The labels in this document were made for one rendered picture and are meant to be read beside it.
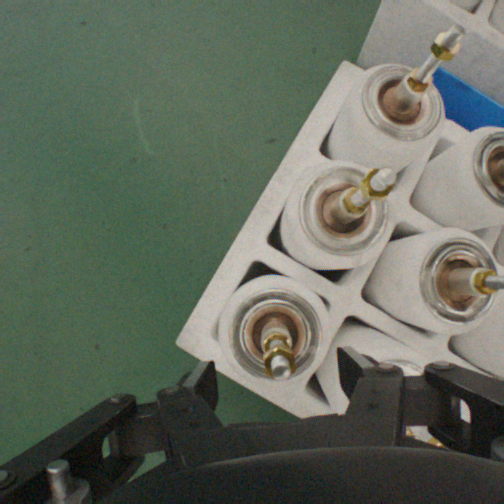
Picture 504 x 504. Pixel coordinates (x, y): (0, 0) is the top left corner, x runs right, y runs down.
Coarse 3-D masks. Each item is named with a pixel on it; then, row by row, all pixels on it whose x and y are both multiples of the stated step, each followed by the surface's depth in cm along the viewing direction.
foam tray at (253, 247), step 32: (352, 64) 32; (320, 128) 31; (448, 128) 31; (288, 160) 31; (320, 160) 31; (416, 160) 31; (288, 192) 31; (256, 224) 31; (416, 224) 30; (256, 256) 31; (224, 288) 30; (320, 288) 30; (352, 288) 30; (192, 320) 30; (384, 320) 30; (192, 352) 30; (448, 352) 29
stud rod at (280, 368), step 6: (276, 342) 18; (282, 342) 19; (276, 360) 15; (282, 360) 15; (276, 366) 14; (282, 366) 14; (288, 366) 14; (276, 372) 14; (282, 372) 14; (288, 372) 14; (276, 378) 14; (282, 378) 14
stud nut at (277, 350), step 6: (270, 348) 16; (276, 348) 15; (282, 348) 15; (288, 348) 16; (264, 354) 16; (270, 354) 15; (276, 354) 15; (282, 354) 15; (288, 354) 15; (264, 360) 15; (270, 360) 15; (288, 360) 15; (294, 360) 15; (270, 366) 15; (294, 366) 15; (270, 372) 15
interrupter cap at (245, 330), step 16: (272, 288) 23; (240, 304) 23; (256, 304) 23; (272, 304) 23; (288, 304) 23; (304, 304) 23; (240, 320) 23; (256, 320) 23; (272, 320) 23; (288, 320) 23; (304, 320) 23; (240, 336) 23; (256, 336) 23; (304, 336) 23; (320, 336) 22; (240, 352) 23; (256, 352) 23; (304, 352) 22; (256, 368) 23; (304, 368) 22
